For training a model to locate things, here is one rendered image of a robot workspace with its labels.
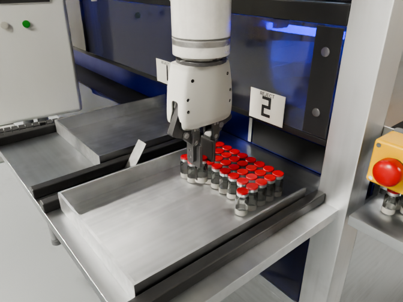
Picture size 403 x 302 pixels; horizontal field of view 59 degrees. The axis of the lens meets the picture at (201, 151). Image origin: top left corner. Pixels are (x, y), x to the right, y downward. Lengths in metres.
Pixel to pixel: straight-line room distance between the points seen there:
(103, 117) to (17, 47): 0.39
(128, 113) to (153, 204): 0.47
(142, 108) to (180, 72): 0.58
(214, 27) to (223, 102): 0.12
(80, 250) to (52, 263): 1.35
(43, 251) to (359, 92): 1.72
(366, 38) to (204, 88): 0.24
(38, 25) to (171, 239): 0.90
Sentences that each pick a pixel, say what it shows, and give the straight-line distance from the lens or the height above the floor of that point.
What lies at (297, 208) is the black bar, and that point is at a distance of 0.62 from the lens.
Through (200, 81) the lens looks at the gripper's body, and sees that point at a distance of 0.51.
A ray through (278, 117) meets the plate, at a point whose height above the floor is 1.01.
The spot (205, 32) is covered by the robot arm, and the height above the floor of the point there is 1.18.
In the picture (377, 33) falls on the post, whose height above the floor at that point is 1.18.
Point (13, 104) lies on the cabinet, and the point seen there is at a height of 0.87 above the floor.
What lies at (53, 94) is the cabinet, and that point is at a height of 0.88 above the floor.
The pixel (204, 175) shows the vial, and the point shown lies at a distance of 0.60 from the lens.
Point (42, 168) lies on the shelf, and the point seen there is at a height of 0.88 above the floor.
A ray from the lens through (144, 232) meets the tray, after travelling 0.58.
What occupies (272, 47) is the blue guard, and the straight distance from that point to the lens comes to 0.67.
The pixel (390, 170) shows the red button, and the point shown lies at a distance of 0.56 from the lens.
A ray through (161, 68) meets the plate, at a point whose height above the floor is 1.03.
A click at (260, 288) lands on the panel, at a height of 0.56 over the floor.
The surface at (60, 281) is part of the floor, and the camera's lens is 1.82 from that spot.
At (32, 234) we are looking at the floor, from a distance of 2.14.
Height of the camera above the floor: 1.25
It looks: 27 degrees down
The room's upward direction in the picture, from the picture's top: straight up
